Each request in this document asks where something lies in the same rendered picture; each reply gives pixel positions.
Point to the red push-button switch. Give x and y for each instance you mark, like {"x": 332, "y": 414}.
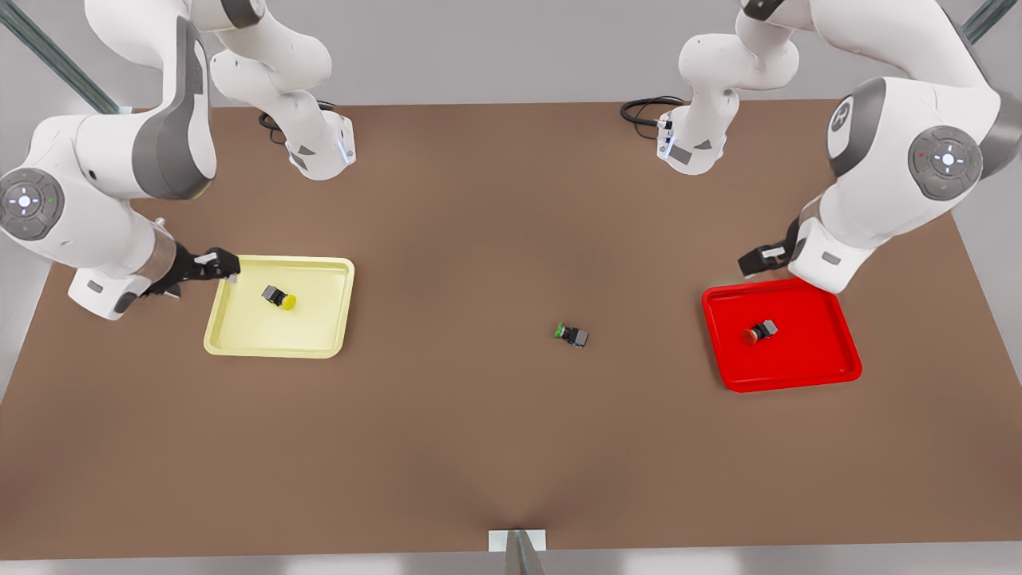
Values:
{"x": 759, "y": 331}

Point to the yellow push-button switch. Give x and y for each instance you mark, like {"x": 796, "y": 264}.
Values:
{"x": 279, "y": 297}

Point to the red tray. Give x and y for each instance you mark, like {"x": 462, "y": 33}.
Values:
{"x": 781, "y": 334}

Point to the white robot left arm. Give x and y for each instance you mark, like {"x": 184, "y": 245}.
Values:
{"x": 902, "y": 160}

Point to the silver frame post with foot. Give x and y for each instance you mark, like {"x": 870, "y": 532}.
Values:
{"x": 520, "y": 551}

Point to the green push-button switch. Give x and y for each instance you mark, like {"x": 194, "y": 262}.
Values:
{"x": 572, "y": 334}

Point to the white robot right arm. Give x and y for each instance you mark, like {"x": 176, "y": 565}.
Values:
{"x": 120, "y": 160}

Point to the yellow tray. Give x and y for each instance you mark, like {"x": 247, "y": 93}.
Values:
{"x": 281, "y": 307}

